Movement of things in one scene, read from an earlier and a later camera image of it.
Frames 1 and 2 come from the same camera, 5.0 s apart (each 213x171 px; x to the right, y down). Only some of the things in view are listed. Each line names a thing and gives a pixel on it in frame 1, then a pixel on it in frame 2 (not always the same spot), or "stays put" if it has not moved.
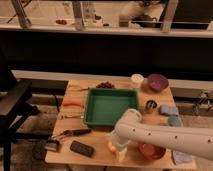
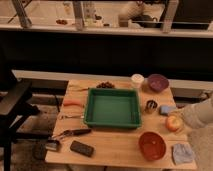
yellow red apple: (111, 147) -> (174, 123)
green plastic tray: (105, 107) stays put
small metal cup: (150, 106) stays put
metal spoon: (70, 116) stays put
